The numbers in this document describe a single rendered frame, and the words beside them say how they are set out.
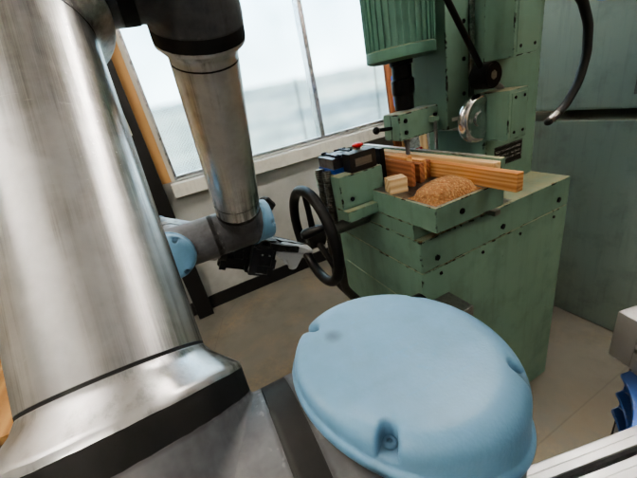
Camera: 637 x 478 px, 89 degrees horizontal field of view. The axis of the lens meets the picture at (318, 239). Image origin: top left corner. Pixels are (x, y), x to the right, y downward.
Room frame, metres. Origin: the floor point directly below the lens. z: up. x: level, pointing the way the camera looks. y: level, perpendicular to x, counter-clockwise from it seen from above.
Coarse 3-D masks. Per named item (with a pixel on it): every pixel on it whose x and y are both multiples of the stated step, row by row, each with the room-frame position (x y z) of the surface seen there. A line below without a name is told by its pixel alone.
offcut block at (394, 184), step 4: (388, 176) 0.80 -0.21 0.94; (392, 176) 0.79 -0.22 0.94; (396, 176) 0.79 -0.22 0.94; (400, 176) 0.78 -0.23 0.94; (404, 176) 0.77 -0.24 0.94; (388, 180) 0.77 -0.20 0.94; (392, 180) 0.77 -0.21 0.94; (396, 180) 0.77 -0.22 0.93; (400, 180) 0.77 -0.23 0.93; (404, 180) 0.77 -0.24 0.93; (388, 184) 0.78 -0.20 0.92; (392, 184) 0.77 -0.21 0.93; (396, 184) 0.77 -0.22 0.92; (400, 184) 0.77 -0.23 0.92; (404, 184) 0.77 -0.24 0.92; (388, 188) 0.78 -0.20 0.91; (392, 188) 0.77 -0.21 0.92; (396, 188) 0.77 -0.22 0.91; (400, 188) 0.77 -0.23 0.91; (404, 188) 0.77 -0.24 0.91; (388, 192) 0.78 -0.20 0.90; (392, 192) 0.77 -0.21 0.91; (396, 192) 0.77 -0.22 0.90; (400, 192) 0.77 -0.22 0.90
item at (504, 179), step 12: (432, 168) 0.83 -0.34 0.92; (444, 168) 0.80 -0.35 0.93; (456, 168) 0.76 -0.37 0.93; (468, 168) 0.73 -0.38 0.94; (480, 168) 0.70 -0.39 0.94; (492, 168) 0.68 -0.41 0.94; (480, 180) 0.70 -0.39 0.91; (492, 180) 0.67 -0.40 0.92; (504, 180) 0.64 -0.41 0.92; (516, 180) 0.62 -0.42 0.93; (516, 192) 0.62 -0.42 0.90
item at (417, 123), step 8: (432, 104) 0.95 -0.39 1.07; (400, 112) 0.93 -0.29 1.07; (408, 112) 0.90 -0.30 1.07; (416, 112) 0.91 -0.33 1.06; (424, 112) 0.92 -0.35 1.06; (432, 112) 0.93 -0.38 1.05; (384, 120) 0.95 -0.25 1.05; (392, 120) 0.91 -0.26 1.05; (400, 120) 0.89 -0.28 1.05; (408, 120) 0.90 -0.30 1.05; (416, 120) 0.91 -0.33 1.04; (424, 120) 0.92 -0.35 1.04; (392, 128) 0.91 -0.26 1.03; (400, 128) 0.89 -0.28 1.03; (408, 128) 0.90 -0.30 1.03; (416, 128) 0.91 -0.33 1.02; (424, 128) 0.92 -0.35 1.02; (432, 128) 0.93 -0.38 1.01; (392, 136) 0.92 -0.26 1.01; (400, 136) 0.89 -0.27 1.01; (408, 136) 0.90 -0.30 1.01; (416, 136) 0.91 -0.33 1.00
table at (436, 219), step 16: (432, 176) 0.84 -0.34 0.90; (384, 192) 0.80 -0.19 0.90; (480, 192) 0.67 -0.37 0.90; (496, 192) 0.69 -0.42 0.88; (352, 208) 0.81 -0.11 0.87; (368, 208) 0.81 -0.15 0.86; (384, 208) 0.79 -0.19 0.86; (400, 208) 0.73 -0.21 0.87; (416, 208) 0.68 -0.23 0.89; (432, 208) 0.63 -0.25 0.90; (448, 208) 0.64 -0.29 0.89; (464, 208) 0.65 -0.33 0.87; (480, 208) 0.67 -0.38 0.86; (416, 224) 0.68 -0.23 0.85; (432, 224) 0.63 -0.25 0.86; (448, 224) 0.64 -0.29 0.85
